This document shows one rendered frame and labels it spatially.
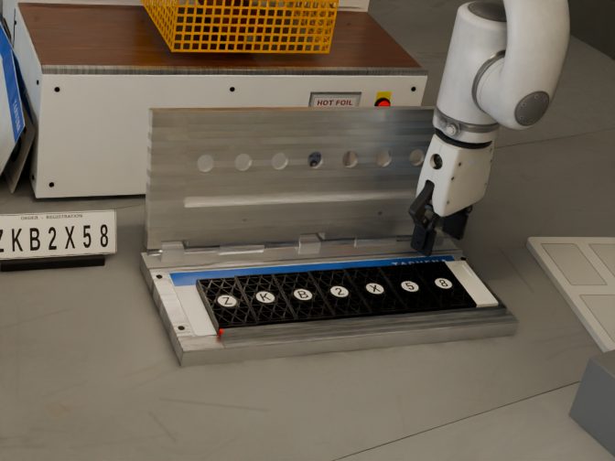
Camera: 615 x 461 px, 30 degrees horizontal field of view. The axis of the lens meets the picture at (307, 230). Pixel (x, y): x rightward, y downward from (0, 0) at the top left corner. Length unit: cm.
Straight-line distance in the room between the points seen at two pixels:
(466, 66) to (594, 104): 88
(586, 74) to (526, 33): 108
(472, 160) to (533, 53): 20
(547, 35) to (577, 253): 46
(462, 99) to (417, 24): 104
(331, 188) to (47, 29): 45
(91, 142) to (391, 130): 40
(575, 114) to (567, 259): 56
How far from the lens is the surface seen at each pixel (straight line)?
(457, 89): 140
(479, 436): 131
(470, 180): 148
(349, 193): 151
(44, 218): 145
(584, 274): 165
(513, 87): 133
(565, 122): 214
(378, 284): 146
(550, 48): 133
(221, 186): 144
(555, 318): 155
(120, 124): 155
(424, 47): 232
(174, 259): 145
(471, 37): 138
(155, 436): 122
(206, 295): 138
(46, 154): 155
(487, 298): 149
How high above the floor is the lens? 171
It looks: 31 degrees down
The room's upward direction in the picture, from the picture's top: 11 degrees clockwise
